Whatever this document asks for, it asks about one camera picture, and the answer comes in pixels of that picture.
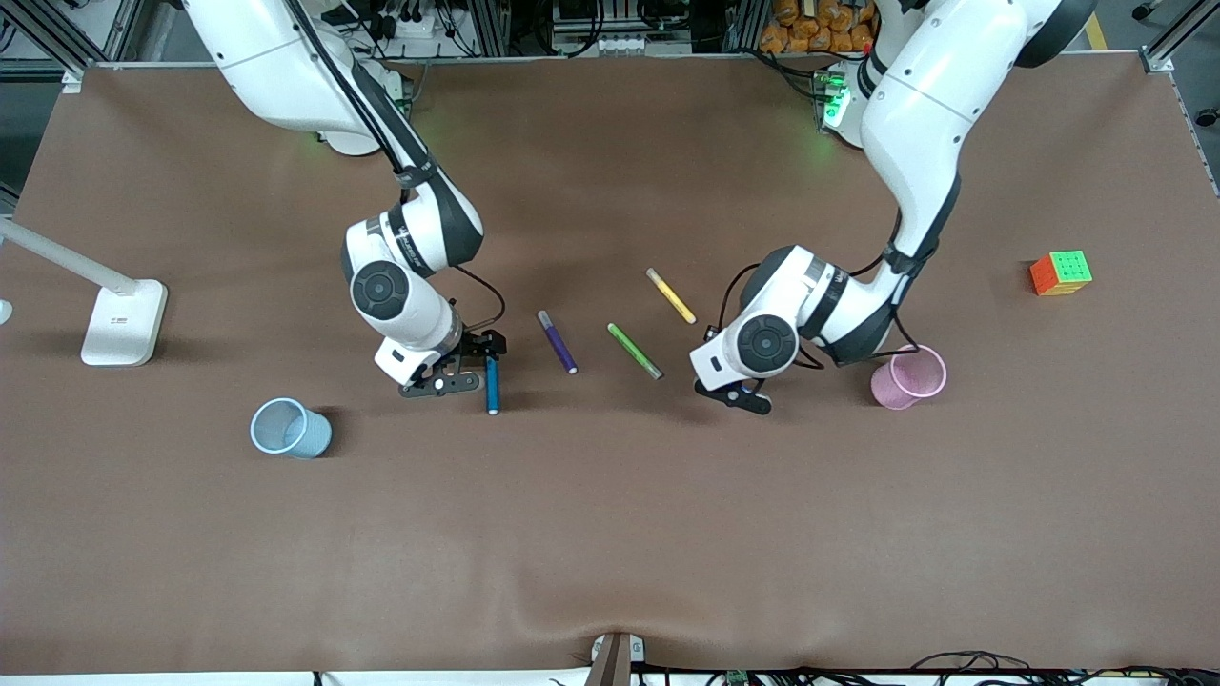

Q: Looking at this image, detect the purple marker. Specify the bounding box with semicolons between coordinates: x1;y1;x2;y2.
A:
537;310;580;375

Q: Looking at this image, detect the yellow marker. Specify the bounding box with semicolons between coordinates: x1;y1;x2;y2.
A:
645;268;698;326

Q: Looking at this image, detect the green marker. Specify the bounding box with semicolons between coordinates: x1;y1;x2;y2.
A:
607;323;664;381

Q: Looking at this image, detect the light blue mesh cup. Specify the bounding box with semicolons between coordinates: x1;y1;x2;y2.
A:
250;397;334;460

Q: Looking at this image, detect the pink mesh cup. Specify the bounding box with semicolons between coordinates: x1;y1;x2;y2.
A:
870;344;948;412

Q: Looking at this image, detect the white lamp stand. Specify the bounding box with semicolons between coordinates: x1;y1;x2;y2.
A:
0;217;170;368

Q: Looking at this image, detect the white power strip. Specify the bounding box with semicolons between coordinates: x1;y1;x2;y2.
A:
376;5;454;41

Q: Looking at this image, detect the bag of orange items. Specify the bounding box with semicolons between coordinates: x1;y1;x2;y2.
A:
760;0;878;55

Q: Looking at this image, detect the colourful puzzle cube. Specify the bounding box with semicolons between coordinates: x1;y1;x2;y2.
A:
1029;250;1094;297

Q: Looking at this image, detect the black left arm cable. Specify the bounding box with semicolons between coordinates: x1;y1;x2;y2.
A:
710;210;921;373

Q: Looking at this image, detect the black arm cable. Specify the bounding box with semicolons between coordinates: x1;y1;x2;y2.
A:
710;210;921;373
284;0;507;334

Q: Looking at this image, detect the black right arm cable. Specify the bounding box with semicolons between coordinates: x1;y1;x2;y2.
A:
284;0;507;334

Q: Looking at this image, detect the metal table edge bracket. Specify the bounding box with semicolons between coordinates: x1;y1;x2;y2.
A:
589;632;646;686

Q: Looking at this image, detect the black cable bundle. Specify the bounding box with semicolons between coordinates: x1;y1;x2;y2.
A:
910;651;1220;686

